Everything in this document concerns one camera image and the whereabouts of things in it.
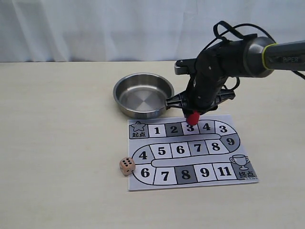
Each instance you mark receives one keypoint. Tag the red cylinder game piece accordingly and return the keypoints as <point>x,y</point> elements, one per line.
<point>193,118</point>

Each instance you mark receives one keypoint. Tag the printed paper game board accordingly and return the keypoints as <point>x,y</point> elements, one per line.
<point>170,153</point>

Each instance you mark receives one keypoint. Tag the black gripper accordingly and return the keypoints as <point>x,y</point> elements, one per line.
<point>201,95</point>

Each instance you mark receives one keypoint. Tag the stainless steel round bowl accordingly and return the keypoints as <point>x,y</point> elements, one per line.
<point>142,95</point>

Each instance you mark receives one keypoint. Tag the wooden die black pips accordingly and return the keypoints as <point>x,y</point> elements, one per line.
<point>127,166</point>

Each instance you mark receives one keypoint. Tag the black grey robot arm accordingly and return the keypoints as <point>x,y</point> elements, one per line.
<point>254,57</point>

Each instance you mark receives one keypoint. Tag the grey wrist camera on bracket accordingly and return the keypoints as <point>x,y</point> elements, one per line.
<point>186,66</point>

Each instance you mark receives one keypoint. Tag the white fabric backdrop curtain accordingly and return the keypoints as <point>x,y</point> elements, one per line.
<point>133,30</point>

